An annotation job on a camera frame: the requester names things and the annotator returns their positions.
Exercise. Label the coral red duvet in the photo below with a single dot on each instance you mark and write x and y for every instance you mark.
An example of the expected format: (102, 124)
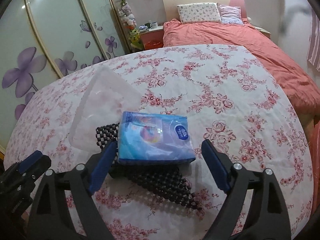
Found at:
(300, 89)

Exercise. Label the black white beaded mat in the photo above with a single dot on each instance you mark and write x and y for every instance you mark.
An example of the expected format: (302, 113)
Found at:
(165, 181)

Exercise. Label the pink left nightstand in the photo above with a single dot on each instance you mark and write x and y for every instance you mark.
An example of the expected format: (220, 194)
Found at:
(152, 34)

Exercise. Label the floral white pillow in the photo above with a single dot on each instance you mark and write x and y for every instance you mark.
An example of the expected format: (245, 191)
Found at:
(199, 13)

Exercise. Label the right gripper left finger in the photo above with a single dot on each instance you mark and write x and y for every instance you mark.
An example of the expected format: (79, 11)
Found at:
(50, 217)

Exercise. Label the white mug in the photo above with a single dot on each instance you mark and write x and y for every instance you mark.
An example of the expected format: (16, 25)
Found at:
(154, 25)

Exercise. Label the clear plastic container lid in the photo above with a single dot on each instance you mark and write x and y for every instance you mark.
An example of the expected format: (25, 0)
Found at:
(107, 97)

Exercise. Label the floral sliding wardrobe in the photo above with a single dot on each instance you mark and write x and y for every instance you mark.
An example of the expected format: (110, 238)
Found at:
(44, 40)

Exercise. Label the red trash bin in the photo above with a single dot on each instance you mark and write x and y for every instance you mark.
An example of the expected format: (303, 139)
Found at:
(153, 44)

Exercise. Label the pink floral tablecloth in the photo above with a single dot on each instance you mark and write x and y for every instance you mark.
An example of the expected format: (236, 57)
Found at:
(228, 97)

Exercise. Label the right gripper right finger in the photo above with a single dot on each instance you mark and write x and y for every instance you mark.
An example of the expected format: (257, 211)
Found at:
(267, 218)

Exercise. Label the right nightstand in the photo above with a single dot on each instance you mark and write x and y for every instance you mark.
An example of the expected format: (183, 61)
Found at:
(263, 31)

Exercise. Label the orange plastic laundry basket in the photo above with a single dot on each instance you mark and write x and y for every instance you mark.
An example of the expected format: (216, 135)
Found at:
(314, 151)

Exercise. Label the hanging plush toys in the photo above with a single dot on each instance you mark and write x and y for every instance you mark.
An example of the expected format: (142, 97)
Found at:
(129, 24)

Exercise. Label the pink striped curtain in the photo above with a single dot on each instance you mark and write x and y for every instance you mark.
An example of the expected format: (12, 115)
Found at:
(313, 51)

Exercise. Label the blue tissue pack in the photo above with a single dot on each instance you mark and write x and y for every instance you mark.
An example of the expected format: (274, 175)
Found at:
(154, 139)

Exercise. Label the pink striped pillow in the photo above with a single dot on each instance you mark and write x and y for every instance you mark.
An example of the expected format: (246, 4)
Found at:
(230, 14)

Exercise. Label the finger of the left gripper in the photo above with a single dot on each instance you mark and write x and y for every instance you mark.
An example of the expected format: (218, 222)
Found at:
(34, 165)

